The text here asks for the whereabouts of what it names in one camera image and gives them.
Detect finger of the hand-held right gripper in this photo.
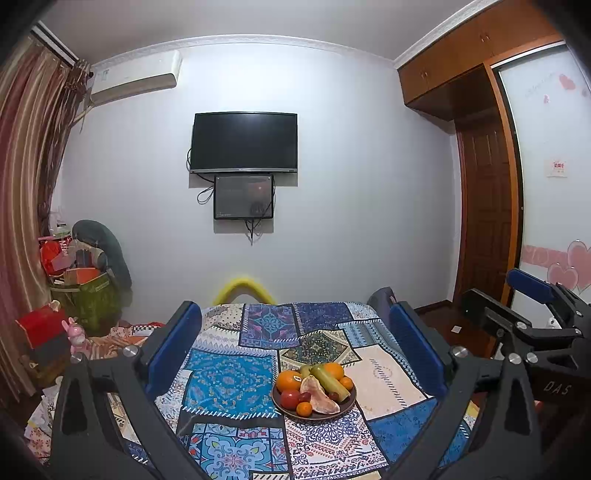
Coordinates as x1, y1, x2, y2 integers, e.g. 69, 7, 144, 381
505, 269, 591, 324
462, 288, 578, 358

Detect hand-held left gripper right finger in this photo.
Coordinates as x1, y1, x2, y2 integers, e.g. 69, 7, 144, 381
383, 300, 548, 480

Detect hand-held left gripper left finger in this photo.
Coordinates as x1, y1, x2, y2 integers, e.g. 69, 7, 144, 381
48, 300, 213, 480

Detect thick green sugarcane piece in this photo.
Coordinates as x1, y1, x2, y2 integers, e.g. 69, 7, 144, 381
310, 364, 350, 401

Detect peeled pomelo segment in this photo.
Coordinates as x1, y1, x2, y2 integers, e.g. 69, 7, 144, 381
300, 375, 341, 415

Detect blue patterned tablecloth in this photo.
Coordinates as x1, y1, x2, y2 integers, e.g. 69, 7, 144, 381
106, 301, 481, 480

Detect green bag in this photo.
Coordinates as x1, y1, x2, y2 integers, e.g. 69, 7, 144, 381
51, 272, 123, 337

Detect yellow foam tube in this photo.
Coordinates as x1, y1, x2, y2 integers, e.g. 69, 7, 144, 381
212, 273, 278, 305

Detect pink plush bunny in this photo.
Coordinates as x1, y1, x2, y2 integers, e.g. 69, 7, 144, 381
62, 318, 88, 356

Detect orange box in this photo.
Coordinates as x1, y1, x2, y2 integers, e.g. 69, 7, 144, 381
62, 268, 100, 285

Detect large orange with sticker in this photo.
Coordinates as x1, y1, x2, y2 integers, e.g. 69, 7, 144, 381
276, 370, 303, 393

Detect red box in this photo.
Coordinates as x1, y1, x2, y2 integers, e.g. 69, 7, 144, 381
16, 305, 70, 352

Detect white sliding door pink hearts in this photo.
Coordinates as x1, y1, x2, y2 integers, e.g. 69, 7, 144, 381
492, 41, 591, 324

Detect red bag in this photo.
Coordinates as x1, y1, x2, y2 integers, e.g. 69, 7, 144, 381
39, 237, 75, 278

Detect small black monitor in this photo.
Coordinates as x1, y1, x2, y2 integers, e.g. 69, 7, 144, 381
213, 174, 274, 220

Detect striped brown curtain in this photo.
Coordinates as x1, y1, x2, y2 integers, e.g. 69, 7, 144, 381
0, 28, 93, 407

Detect brown wooden wardrobe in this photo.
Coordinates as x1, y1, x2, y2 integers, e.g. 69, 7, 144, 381
394, 0, 566, 305

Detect white air conditioner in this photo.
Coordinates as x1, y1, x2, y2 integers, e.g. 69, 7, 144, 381
90, 50, 182, 107

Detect black wall television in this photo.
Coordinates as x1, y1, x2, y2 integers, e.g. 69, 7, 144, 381
191, 112, 298, 175

